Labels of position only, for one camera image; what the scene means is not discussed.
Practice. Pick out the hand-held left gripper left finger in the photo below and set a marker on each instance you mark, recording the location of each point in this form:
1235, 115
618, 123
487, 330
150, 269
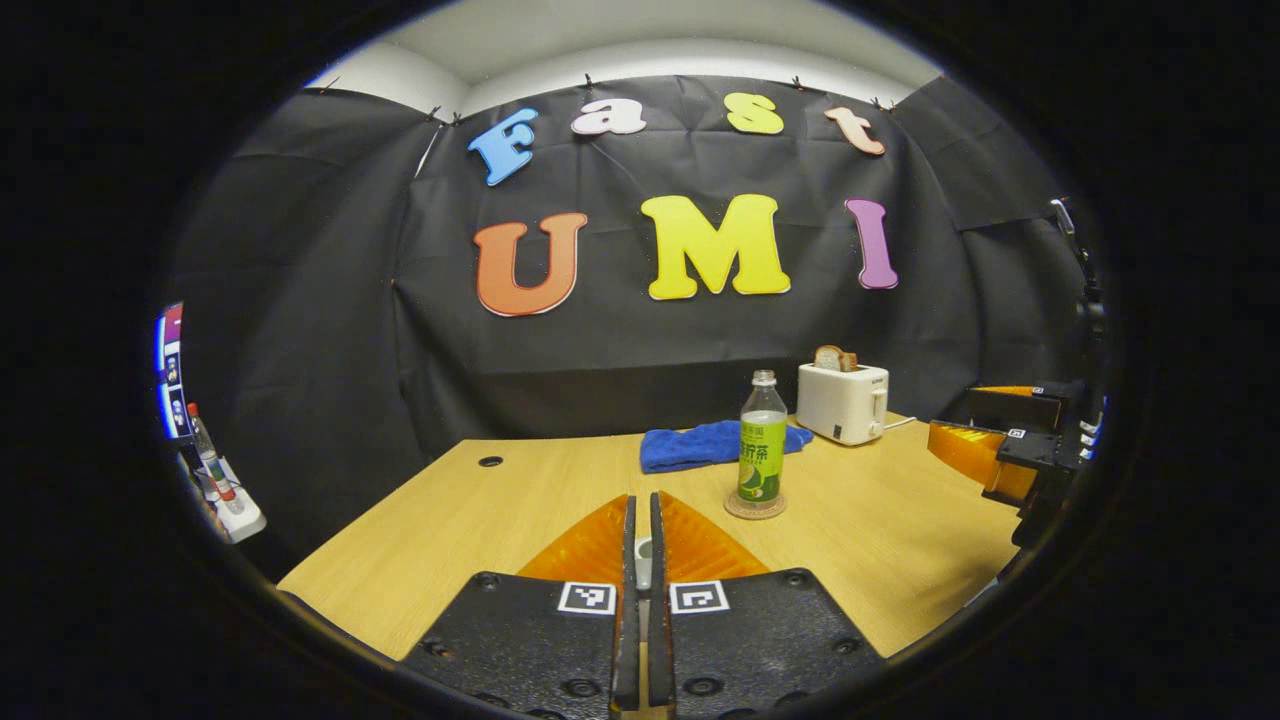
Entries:
628, 660

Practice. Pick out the toast slice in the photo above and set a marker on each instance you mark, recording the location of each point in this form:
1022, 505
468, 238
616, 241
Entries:
828, 358

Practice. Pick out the computer monitor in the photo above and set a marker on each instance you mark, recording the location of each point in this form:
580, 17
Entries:
172, 370

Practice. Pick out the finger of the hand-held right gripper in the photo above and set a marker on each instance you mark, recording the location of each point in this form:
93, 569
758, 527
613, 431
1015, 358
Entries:
965, 450
1010, 408

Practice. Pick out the green label water bottle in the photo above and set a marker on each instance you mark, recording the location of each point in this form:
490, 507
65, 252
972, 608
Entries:
762, 460

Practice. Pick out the white plastic box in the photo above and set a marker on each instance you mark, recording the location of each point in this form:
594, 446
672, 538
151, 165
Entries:
245, 520

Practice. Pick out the small red capped bottle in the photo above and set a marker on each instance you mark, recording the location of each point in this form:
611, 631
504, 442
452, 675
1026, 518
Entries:
210, 460

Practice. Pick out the round wooden coaster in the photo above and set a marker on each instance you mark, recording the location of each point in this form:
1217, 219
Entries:
755, 511

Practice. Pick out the white toaster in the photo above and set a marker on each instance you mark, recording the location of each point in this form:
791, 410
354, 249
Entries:
840, 405

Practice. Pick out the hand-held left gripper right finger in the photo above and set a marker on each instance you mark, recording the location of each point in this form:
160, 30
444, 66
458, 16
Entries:
660, 660

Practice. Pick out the blue towel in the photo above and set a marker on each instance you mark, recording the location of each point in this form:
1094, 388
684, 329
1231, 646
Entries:
690, 445

